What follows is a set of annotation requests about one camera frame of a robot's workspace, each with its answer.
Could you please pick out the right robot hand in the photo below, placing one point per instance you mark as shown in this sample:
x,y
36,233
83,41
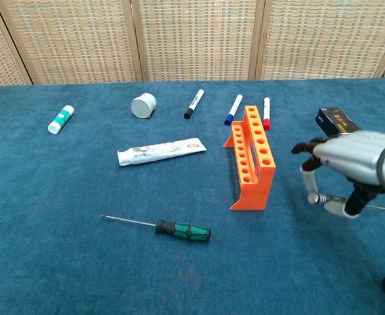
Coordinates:
x,y
346,154

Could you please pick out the black silver precision screwdriver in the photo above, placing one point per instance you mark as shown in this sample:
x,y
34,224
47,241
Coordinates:
x,y
314,199

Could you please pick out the orange tool holder rack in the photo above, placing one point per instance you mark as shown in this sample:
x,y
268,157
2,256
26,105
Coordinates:
x,y
254,193

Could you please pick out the black cardboard box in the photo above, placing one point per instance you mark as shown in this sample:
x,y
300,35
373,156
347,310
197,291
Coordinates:
x,y
333,119

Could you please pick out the red capped white marker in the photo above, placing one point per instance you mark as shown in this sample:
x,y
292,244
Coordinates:
x,y
266,113

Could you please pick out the blue capped white marker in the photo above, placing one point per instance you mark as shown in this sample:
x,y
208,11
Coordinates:
x,y
233,109

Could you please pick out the black capped white marker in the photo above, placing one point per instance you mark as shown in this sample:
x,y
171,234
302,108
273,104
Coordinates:
x,y
194,104

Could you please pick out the small green black screwdriver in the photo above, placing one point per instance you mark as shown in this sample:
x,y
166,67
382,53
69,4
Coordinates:
x,y
182,229

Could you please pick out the white toothpaste tube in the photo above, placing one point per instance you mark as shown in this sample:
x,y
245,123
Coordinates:
x,y
162,151

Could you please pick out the woven wooden folding screen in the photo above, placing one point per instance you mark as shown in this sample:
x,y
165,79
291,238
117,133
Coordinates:
x,y
195,39

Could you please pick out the white round jar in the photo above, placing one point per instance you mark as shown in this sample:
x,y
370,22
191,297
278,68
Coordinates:
x,y
143,106

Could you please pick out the blue felt table mat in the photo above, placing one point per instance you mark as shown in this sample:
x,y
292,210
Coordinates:
x,y
80,183

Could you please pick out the white green glue stick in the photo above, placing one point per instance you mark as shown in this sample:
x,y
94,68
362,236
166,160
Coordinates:
x,y
61,119

